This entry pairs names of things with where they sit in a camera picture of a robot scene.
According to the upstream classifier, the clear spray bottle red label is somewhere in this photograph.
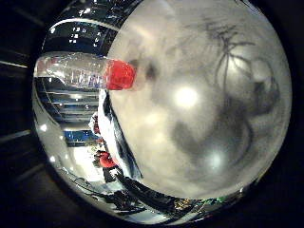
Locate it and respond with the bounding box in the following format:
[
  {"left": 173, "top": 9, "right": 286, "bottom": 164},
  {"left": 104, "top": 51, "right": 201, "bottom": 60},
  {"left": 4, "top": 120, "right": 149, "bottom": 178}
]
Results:
[{"left": 33, "top": 51, "right": 138, "bottom": 92}]

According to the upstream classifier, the red white object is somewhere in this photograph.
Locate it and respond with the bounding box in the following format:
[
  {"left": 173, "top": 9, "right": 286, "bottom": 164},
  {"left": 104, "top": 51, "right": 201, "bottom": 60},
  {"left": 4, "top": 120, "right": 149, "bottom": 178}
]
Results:
[{"left": 90, "top": 113, "right": 102, "bottom": 136}]

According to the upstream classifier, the person in red top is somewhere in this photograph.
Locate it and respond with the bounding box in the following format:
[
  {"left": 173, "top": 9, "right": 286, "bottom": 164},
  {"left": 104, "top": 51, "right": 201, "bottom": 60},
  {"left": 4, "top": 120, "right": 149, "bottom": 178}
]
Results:
[{"left": 94, "top": 150, "right": 118, "bottom": 169}]

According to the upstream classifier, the black cable bundle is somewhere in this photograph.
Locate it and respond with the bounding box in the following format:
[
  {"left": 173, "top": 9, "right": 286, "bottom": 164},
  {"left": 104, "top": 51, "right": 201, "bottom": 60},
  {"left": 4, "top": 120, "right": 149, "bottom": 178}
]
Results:
[{"left": 70, "top": 175, "right": 150, "bottom": 213}]

